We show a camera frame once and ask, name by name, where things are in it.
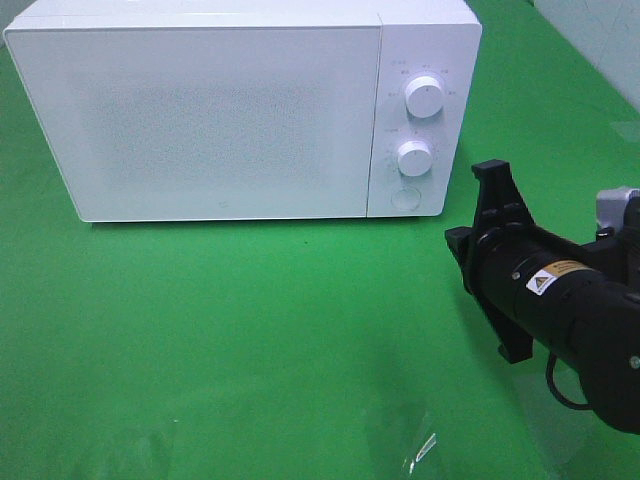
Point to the white microwave door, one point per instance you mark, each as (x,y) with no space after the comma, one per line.
(205,124)

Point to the upper white microwave knob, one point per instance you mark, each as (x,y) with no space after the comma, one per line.
(424,96)

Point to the white microwave oven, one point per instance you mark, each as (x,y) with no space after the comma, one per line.
(439,38)

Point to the lower white microwave knob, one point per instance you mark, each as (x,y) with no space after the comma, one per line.
(414,158)

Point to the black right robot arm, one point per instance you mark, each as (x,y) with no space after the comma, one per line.
(580,301)

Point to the white microwave knob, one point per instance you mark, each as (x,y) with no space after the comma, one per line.
(424,96)
(414,158)

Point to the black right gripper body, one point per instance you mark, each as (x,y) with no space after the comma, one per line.
(500,211)

